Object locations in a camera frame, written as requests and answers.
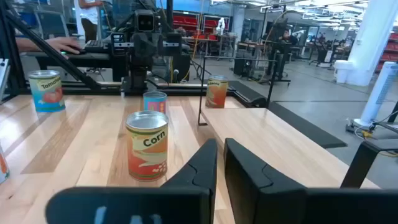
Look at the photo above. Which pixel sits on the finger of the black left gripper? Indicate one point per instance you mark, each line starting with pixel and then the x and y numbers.
pixel 141 46
pixel 155 46

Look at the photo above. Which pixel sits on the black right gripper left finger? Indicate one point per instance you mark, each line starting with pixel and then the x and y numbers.
pixel 186 199

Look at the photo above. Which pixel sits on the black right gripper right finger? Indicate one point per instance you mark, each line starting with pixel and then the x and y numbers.
pixel 264 199

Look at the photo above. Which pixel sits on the short pink peas can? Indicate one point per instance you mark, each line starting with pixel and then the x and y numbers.
pixel 155 102

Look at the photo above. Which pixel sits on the corn can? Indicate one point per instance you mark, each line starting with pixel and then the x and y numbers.
pixel 147 149

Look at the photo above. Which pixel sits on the green beans can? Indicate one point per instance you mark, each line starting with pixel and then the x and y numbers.
pixel 216 93

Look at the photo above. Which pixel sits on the tomato can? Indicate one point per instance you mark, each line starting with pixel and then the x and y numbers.
pixel 46 93

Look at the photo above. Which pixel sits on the short carrots can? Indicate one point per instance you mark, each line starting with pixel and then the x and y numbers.
pixel 3 168

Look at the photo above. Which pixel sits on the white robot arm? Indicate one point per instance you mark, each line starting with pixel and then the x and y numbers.
pixel 221 26

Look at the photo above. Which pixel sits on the person's forearm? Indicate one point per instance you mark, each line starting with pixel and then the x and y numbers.
pixel 31 44

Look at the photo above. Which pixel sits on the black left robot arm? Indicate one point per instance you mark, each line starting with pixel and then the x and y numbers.
pixel 138 74

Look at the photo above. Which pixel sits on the black keyboard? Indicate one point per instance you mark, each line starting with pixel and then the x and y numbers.
pixel 94 46

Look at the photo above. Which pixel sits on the red parts bin rack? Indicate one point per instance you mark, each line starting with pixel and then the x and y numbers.
pixel 390 53
pixel 211 26
pixel 186 21

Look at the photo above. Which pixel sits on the person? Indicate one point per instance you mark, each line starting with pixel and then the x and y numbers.
pixel 289 39
pixel 90 15

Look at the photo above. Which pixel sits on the black computer mouse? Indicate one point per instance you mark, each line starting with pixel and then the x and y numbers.
pixel 77 50

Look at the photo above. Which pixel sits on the black desk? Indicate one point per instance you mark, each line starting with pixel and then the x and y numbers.
pixel 77 60

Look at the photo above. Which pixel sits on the person's hand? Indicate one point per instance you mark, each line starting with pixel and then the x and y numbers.
pixel 62 43

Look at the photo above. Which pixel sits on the grey office chair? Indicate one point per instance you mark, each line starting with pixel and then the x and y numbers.
pixel 51 25

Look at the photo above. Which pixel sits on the black computer tower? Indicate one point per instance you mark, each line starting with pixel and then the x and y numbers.
pixel 243 63

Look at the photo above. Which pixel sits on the white bin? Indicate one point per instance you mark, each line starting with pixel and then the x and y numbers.
pixel 343 71

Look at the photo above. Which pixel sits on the white tower fan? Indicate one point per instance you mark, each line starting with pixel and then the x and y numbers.
pixel 377 93

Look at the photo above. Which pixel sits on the white building pillar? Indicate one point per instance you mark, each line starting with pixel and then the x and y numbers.
pixel 373 40

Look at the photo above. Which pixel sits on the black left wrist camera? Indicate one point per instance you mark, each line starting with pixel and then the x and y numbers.
pixel 145 21

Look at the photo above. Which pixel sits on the black rig frame strut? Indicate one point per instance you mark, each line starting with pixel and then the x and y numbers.
pixel 77 72

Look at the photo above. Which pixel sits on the black table edge rail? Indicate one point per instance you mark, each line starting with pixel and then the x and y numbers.
pixel 186 88

